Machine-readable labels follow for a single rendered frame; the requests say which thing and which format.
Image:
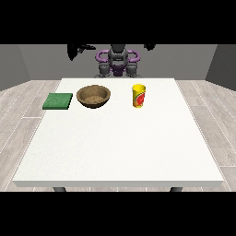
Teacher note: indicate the grey robot trunk purple rings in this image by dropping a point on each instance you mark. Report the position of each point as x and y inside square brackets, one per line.
[117, 63]

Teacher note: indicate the yellow cup with melon print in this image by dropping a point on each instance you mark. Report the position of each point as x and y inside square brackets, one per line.
[139, 96]

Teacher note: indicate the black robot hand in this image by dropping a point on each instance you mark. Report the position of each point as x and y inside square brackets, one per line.
[149, 46]
[73, 50]

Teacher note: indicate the brown wooden bowl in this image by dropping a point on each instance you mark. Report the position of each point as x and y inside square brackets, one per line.
[93, 96]

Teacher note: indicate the dark table leg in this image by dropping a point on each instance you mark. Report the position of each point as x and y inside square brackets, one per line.
[59, 189]
[176, 189]

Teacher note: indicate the green square pad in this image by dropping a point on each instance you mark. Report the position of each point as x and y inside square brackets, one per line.
[57, 101]

